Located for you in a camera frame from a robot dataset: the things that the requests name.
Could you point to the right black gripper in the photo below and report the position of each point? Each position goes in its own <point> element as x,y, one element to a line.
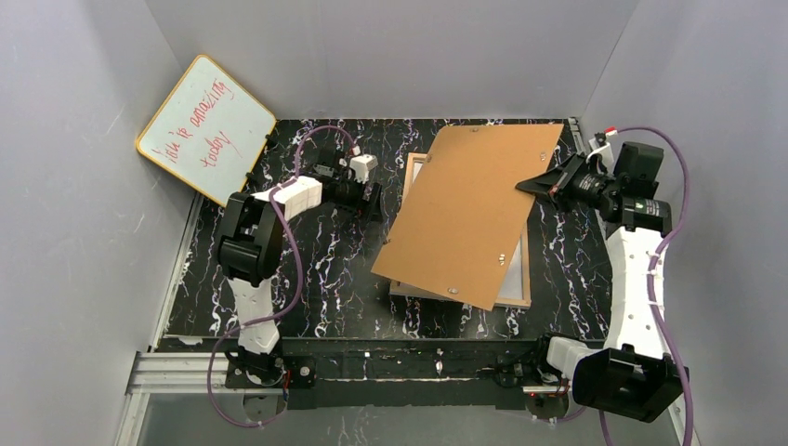
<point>567,187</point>

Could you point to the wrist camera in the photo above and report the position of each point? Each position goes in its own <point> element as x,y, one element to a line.
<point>362,167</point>
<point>601,152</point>

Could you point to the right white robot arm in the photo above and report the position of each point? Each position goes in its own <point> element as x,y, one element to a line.
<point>634,374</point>

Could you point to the frame backing board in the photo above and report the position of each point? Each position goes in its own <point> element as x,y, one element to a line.
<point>462,218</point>

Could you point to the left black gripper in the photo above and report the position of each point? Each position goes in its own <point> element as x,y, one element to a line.
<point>371,195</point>

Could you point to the whiteboard with red writing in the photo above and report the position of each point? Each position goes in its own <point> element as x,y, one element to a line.
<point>209,132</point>

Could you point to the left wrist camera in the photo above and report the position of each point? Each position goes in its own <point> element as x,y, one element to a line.
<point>362,167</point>

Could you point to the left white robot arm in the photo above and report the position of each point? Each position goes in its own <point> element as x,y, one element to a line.
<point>251,238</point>

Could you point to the printed photo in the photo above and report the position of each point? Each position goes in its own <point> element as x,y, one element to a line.
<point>513,291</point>

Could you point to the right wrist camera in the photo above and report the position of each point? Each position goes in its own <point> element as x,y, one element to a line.
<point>601,152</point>

